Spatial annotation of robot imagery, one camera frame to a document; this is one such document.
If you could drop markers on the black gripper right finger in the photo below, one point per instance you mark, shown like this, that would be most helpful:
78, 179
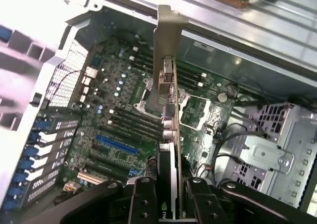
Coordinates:
203, 204

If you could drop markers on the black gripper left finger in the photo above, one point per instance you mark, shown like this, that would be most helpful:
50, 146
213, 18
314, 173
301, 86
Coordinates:
146, 204

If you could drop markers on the white PCI slot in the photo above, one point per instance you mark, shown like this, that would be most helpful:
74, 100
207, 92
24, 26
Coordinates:
90, 177

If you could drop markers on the blue expansion slot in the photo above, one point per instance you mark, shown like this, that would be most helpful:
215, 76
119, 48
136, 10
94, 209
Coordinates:
116, 144

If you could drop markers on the white power connector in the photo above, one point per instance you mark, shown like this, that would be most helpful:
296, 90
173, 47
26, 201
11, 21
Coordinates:
71, 186

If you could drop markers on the perforated silver disk bay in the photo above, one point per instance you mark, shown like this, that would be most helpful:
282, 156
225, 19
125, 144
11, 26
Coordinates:
280, 144

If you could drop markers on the round coin battery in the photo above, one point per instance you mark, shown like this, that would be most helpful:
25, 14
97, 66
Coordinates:
222, 96

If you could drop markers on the green motherboard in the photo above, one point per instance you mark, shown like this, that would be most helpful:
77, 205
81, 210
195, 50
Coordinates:
111, 90

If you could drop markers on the open grey PC case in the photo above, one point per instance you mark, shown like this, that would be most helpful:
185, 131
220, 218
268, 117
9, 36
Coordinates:
223, 48

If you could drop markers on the CPU socket with metal frame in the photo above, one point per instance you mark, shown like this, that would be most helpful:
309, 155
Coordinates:
146, 102

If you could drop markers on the black chassis switch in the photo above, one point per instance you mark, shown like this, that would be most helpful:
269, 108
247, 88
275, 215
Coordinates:
36, 98

